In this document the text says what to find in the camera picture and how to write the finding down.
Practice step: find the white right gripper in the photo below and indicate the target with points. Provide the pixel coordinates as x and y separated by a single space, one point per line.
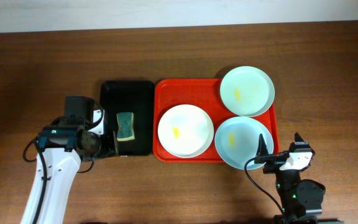
262 149

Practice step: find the black plastic tray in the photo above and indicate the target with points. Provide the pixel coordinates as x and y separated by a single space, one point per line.
136 97

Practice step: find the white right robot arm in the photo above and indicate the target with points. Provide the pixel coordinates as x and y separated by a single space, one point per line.
301 199

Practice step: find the red plastic tray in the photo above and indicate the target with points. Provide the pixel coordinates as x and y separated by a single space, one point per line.
201 92

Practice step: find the white plate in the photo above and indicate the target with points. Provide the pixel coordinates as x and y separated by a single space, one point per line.
185 131

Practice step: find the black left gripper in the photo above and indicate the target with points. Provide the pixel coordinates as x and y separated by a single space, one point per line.
111 147

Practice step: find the green and yellow sponge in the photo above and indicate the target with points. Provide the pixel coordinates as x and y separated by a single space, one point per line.
125 121

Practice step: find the light blue plate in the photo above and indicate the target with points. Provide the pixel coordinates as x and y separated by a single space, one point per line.
237 139

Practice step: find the mint green plate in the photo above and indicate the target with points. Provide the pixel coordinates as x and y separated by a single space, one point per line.
247 91

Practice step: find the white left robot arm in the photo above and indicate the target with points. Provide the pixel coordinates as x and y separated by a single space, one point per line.
61 149

